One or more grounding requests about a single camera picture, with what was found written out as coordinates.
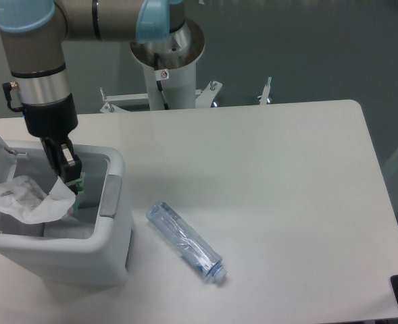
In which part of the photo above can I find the white plastic wrapper bag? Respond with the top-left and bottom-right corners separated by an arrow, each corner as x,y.
0,175 -> 85,225

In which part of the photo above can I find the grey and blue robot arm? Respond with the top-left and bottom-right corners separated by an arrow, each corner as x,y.
0,1 -> 185,190

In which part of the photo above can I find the white pedestal base frame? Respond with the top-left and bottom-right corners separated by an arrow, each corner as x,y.
99,76 -> 272,113

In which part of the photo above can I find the crushed clear plastic bottle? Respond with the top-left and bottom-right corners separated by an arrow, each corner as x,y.
147,202 -> 228,285

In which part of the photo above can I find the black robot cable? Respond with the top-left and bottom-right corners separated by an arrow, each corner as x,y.
153,52 -> 171,111

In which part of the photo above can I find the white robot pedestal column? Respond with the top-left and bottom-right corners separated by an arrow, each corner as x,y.
130,18 -> 205,111

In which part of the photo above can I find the white trash can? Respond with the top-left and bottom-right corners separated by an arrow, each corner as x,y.
0,145 -> 134,286

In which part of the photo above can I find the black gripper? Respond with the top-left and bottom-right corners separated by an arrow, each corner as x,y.
22,93 -> 82,195

